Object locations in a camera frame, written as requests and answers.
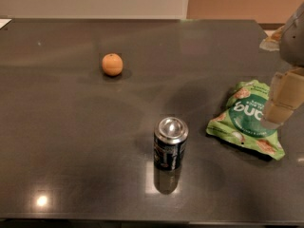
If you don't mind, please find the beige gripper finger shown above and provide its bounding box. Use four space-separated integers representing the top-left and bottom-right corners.
261 67 304 129
259 27 284 51

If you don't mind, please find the green rice chip bag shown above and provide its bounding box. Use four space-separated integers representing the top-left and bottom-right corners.
206 80 285 161

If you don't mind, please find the black pepsi can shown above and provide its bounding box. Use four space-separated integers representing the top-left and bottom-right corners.
154 117 189 171

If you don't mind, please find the orange fruit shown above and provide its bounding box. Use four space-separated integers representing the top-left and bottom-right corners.
102 53 124 77

